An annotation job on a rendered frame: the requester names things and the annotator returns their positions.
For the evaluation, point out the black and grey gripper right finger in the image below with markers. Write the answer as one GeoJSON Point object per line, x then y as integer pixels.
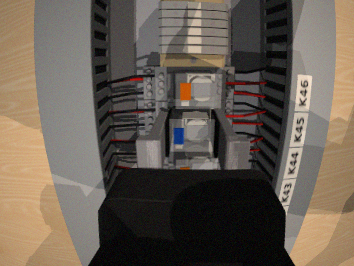
{"type": "Point", "coordinates": [232, 150]}

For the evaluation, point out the grey relay panel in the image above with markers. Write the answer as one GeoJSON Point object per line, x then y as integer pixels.
{"type": "Point", "coordinates": [293, 42]}

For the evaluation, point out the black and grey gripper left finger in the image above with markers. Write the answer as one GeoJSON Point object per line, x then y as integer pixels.
{"type": "Point", "coordinates": [152, 149]}

